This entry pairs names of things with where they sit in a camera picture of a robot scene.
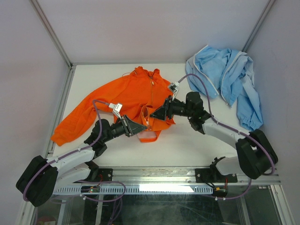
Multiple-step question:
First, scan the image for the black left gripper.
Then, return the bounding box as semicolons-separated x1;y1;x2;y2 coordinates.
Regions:
102;114;147;143

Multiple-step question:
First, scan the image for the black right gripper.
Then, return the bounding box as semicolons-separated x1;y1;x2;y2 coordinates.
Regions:
149;95;193;121

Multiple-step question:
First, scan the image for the orange zip jacket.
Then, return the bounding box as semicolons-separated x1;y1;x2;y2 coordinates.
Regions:
51;67;175;146

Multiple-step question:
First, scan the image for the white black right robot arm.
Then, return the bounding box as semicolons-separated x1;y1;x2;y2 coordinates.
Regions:
150;92;278;181

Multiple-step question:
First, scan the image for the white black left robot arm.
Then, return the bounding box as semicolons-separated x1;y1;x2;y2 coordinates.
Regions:
16;115;147;207

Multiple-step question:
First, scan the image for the light blue zip jacket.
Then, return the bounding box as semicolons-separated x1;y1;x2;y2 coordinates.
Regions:
185;45;263;131

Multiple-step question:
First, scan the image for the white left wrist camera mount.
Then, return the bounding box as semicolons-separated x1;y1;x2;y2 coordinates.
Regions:
108;103;122;119

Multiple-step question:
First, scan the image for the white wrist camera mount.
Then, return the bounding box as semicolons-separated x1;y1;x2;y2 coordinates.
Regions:
108;103;122;119
168;82;180;100

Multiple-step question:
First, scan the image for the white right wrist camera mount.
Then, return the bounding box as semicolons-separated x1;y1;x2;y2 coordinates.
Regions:
168;82;180;100

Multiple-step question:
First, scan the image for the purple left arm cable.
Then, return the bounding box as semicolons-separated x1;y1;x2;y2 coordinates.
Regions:
22;99;127;202

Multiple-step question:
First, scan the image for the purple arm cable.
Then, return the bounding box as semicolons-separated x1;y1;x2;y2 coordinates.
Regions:
178;73;276;201
22;99;127;202

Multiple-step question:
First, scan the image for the aluminium front rail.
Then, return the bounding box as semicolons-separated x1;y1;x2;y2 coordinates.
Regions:
56;165;281;186

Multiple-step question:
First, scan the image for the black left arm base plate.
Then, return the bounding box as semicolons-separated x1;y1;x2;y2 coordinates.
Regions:
76;168;113;183

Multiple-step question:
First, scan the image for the white slotted cable duct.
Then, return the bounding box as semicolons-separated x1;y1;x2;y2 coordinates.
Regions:
53;184;213;195

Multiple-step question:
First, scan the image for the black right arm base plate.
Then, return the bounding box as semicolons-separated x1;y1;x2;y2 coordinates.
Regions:
195;168;238;183

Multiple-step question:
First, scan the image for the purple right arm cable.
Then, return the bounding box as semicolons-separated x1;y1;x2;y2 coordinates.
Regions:
178;73;276;201

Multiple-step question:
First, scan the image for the left aluminium corner post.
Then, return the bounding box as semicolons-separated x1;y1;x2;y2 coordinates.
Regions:
29;0;73;68

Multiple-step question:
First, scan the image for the aluminium corner post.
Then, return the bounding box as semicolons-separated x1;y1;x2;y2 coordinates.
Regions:
242;0;277;52
29;0;73;68

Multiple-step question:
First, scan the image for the right aluminium corner post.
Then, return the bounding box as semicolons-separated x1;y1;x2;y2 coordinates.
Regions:
242;0;277;52

